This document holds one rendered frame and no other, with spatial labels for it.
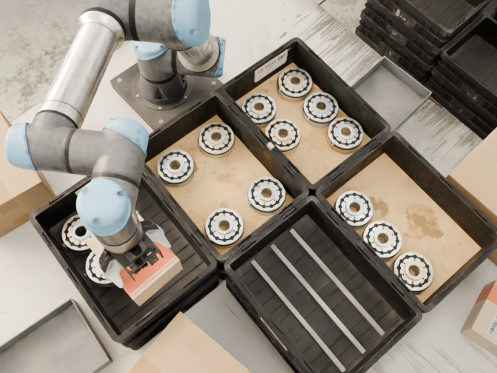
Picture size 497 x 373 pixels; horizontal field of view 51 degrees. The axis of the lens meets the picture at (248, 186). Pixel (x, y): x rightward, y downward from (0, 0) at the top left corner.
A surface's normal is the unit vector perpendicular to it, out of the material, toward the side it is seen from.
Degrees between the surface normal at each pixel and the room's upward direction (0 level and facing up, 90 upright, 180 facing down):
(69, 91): 27
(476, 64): 0
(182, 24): 54
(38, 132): 10
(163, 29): 71
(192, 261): 0
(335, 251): 0
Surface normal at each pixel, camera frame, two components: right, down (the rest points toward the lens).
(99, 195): 0.03, -0.38
